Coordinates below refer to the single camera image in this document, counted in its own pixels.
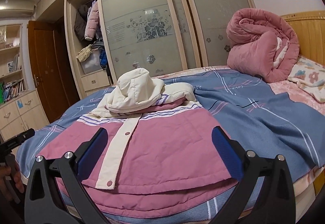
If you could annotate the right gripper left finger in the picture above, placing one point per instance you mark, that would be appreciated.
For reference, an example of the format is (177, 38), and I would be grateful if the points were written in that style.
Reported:
(44, 202)

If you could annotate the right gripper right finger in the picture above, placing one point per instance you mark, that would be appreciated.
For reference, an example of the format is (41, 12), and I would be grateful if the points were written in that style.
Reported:
(276, 198)

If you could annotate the pink and cream hooded jacket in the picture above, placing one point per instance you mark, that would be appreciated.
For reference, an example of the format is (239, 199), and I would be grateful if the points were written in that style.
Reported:
(159, 158)

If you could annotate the beige bookshelf cabinet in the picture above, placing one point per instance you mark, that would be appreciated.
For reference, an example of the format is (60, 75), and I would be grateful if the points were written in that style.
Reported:
(21, 107)

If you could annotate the brown wooden door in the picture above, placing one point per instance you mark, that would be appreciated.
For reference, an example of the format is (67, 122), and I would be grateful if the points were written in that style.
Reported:
(50, 67)

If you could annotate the wardrobe drawer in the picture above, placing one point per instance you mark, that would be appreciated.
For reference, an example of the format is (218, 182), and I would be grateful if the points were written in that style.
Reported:
(94, 80)

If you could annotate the cream crumpled garment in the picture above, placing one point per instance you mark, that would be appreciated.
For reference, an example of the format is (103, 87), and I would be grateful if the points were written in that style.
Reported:
(84, 53)

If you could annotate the clear plastic storage box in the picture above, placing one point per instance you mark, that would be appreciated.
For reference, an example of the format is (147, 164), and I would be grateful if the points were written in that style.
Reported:
(92, 63)

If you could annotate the blue garment in wardrobe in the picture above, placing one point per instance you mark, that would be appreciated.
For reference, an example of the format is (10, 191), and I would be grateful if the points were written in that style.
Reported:
(103, 59)

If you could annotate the floral pillow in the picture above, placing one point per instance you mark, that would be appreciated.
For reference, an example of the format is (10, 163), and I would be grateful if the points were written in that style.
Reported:
(309, 77)

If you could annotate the white air conditioner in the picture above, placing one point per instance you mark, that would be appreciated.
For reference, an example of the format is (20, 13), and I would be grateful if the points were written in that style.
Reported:
(16, 8)

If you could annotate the dark hanging coat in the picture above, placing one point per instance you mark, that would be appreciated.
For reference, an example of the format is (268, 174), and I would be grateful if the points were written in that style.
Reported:
(81, 21)

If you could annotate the rolled pink quilt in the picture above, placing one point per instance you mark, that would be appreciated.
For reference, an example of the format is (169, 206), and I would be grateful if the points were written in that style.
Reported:
(262, 44)

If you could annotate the frosted glass sliding door left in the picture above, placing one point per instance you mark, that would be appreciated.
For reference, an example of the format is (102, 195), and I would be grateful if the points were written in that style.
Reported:
(143, 34)

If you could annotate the wooden headboard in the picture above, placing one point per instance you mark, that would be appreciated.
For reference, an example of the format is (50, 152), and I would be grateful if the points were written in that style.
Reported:
(310, 29)

